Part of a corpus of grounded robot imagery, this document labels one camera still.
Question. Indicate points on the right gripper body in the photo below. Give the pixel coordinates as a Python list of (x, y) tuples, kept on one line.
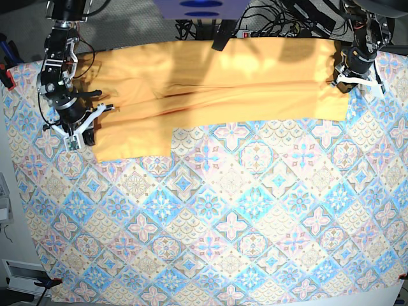
[(74, 120)]

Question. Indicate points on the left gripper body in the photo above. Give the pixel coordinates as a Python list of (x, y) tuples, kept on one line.
[(358, 68)]

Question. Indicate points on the yellow T-shirt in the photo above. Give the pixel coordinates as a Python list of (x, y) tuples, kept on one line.
[(159, 87)]

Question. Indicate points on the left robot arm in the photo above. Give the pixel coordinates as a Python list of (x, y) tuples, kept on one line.
[(370, 31)]

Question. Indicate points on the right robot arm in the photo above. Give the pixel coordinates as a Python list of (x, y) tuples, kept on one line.
[(58, 71)]

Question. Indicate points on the red table clamp left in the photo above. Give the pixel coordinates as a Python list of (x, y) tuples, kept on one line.
[(6, 78)]

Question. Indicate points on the white power strip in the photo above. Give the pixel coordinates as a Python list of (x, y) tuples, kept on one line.
[(259, 34)]

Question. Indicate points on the patterned tile tablecloth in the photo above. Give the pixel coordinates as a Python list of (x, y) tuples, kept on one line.
[(252, 213)]

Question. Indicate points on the orange clamp bottom left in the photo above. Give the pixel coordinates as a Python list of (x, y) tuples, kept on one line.
[(47, 283)]

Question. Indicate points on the white tray bottom left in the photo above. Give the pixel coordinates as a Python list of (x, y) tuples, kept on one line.
[(21, 276)]

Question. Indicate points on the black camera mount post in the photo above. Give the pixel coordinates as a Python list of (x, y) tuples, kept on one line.
[(224, 33)]

